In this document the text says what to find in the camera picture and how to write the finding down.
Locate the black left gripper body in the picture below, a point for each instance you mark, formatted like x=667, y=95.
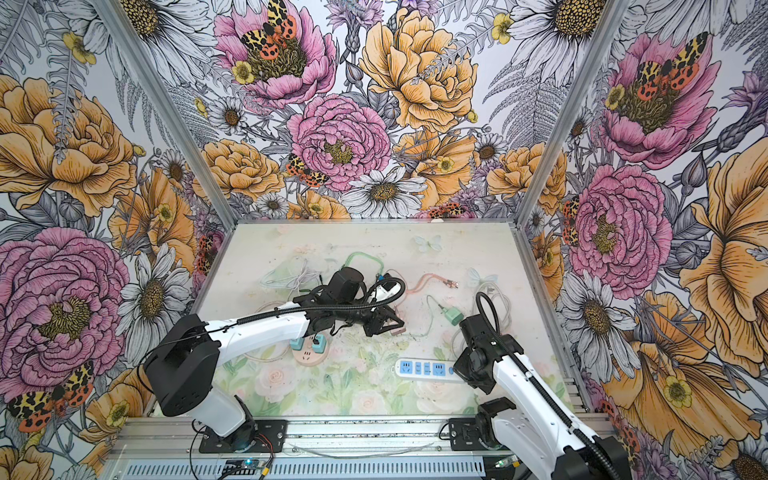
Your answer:
x=358, y=310

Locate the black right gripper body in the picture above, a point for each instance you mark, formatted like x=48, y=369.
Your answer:
x=466, y=368

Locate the white blue power strip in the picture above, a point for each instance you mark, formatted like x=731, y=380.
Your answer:
x=426, y=370

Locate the teal charger plug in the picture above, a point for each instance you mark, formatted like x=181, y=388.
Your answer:
x=297, y=344
x=319, y=343

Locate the green charger plug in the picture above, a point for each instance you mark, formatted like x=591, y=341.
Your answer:
x=453, y=315

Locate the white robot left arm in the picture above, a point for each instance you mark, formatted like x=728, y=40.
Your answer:
x=181, y=368

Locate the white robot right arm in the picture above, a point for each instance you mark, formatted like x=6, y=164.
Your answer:
x=530, y=420

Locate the round pink power socket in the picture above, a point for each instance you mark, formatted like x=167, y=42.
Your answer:
x=307, y=357

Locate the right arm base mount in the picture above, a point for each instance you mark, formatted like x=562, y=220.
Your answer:
x=470, y=434

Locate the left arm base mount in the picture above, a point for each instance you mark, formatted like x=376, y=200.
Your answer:
x=254, y=436

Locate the aluminium front rail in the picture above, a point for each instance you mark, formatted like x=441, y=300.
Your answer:
x=406, y=447

